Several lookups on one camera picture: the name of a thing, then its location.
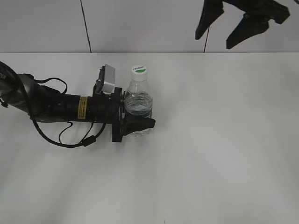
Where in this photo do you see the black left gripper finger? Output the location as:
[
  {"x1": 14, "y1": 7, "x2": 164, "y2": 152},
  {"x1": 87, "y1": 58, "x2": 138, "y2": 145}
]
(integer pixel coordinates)
[{"x1": 122, "y1": 117, "x2": 156, "y2": 136}]

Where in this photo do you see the clear Cestbon water bottle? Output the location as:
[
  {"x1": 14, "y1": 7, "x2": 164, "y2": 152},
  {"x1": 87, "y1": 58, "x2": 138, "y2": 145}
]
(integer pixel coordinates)
[{"x1": 124, "y1": 77, "x2": 153, "y2": 120}]

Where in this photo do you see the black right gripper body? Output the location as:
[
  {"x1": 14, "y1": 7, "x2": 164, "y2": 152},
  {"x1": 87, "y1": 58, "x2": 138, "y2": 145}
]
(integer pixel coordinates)
[{"x1": 224, "y1": 0, "x2": 290, "y2": 24}]

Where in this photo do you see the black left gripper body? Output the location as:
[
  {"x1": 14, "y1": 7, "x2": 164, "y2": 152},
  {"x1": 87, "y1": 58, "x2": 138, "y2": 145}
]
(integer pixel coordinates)
[{"x1": 92, "y1": 87, "x2": 124, "y2": 142}]

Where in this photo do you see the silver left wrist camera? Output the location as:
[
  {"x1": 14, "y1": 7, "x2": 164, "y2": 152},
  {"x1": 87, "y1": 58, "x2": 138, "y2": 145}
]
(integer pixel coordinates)
[{"x1": 94, "y1": 64, "x2": 115, "y2": 94}]

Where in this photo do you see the white green bottle cap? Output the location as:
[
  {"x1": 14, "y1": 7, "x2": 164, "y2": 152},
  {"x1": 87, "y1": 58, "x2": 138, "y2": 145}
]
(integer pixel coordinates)
[{"x1": 131, "y1": 65, "x2": 148, "y2": 82}]

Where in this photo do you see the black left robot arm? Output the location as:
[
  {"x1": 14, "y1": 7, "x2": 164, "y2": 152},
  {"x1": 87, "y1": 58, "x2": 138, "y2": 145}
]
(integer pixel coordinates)
[{"x1": 0, "y1": 63, "x2": 156, "y2": 148}]

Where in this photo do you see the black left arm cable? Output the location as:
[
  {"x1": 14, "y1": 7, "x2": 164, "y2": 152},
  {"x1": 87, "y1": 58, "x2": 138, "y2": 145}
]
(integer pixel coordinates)
[{"x1": 0, "y1": 61, "x2": 107, "y2": 148}]

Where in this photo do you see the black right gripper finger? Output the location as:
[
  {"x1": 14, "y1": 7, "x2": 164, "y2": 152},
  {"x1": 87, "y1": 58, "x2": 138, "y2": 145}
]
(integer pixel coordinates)
[
  {"x1": 226, "y1": 13, "x2": 270, "y2": 49},
  {"x1": 195, "y1": 0, "x2": 224, "y2": 40}
]

